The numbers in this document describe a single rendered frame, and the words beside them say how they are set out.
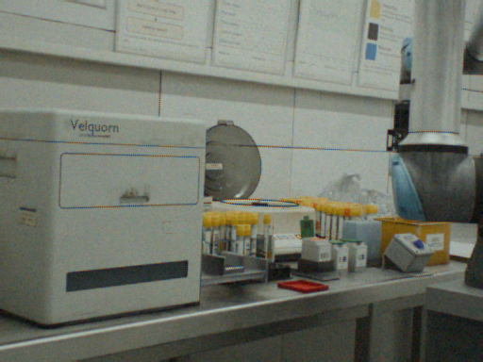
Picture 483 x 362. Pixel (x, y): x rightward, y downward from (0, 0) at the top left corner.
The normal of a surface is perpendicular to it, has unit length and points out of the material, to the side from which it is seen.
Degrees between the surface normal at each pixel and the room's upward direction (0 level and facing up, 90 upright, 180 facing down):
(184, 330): 90
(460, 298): 90
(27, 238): 90
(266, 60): 94
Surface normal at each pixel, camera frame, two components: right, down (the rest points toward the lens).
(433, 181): -0.14, -0.02
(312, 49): 0.70, 0.15
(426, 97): -0.50, -0.03
